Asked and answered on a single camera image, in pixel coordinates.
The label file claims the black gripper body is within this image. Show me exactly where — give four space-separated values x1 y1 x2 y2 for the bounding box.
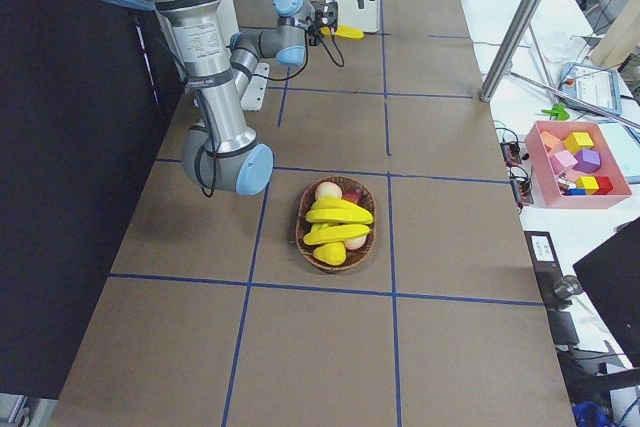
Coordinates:
313 0 339 36

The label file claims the yellow banana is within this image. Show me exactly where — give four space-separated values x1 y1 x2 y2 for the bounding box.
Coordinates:
320 25 365 41
303 224 370 246
305 198 374 225

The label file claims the white rectangular plate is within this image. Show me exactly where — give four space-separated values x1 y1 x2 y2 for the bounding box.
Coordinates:
325 0 380 34

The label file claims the brown wicker basket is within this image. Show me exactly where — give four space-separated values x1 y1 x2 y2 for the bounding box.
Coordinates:
292 175 377 274

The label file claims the pale peach fruit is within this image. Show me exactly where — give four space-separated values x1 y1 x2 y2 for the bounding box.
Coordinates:
314 181 343 200

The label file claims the circuit board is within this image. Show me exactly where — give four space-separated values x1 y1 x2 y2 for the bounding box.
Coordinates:
500 141 522 167

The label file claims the green plastic clip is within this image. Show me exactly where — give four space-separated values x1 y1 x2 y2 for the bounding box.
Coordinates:
541 102 570 121

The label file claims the orange cube block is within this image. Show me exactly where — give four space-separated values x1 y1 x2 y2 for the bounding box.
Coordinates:
540 131 563 154

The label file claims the blue teach pendant tablet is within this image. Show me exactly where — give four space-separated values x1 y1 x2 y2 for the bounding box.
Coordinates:
559 62 622 116

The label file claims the yellow cube block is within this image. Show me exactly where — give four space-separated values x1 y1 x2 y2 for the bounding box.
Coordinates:
563 131 594 154

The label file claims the pink cube block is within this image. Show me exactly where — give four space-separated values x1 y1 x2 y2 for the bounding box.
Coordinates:
549 150 577 176

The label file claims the purple cube block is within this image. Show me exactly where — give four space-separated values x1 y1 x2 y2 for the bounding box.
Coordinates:
573 149 601 174

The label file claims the pink plastic box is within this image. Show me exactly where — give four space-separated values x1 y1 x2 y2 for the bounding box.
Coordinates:
525 121 632 209

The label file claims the red cube block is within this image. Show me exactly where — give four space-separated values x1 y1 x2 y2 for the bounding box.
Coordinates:
594 176 614 195

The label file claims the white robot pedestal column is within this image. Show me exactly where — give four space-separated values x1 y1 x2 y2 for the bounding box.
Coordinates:
217 0 270 111

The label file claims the silver aluminium frame post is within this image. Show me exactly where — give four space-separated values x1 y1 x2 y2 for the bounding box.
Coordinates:
479 0 541 103

